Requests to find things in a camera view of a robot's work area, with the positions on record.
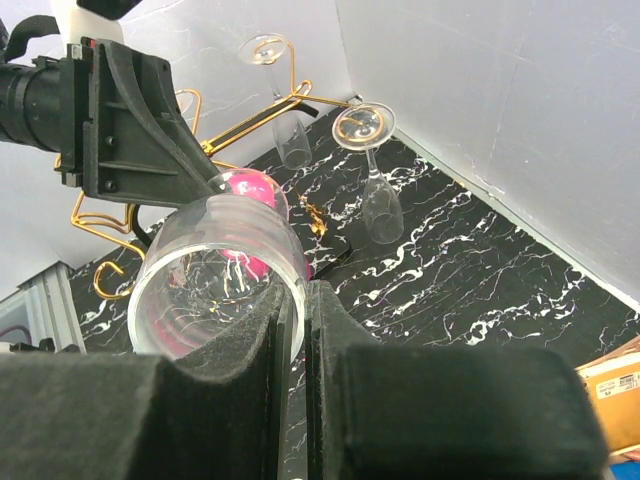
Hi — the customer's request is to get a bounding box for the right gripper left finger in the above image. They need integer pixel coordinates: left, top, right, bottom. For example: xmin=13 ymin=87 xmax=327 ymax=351
xmin=1 ymin=285 xmax=285 ymax=479

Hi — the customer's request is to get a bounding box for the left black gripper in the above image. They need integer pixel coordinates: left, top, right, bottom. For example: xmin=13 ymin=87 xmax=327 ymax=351
xmin=29 ymin=37 xmax=220 ymax=207

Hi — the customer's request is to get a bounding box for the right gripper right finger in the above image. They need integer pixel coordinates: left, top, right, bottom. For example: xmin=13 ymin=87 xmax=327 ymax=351
xmin=305 ymin=281 xmax=609 ymax=479

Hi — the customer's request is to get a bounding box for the pink plastic wine glass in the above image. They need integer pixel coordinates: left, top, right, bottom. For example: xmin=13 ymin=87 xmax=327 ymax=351
xmin=212 ymin=168 xmax=316 ymax=346

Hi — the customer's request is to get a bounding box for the clear wine glass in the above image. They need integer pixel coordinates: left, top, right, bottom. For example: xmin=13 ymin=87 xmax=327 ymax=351
xmin=332 ymin=103 xmax=404 ymax=245
xmin=127 ymin=191 xmax=294 ymax=359
xmin=238 ymin=33 xmax=312 ymax=170

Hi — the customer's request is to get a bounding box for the gold wire wine glass rack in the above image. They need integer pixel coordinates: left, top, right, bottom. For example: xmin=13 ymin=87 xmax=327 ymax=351
xmin=53 ymin=33 xmax=394 ymax=302

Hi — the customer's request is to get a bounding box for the peach desk organizer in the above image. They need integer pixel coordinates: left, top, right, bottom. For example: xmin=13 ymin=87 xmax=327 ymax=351
xmin=577 ymin=336 xmax=639 ymax=461

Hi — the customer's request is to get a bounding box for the aluminium frame rail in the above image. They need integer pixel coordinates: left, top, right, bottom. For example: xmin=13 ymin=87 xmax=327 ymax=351
xmin=1 ymin=263 xmax=86 ymax=353

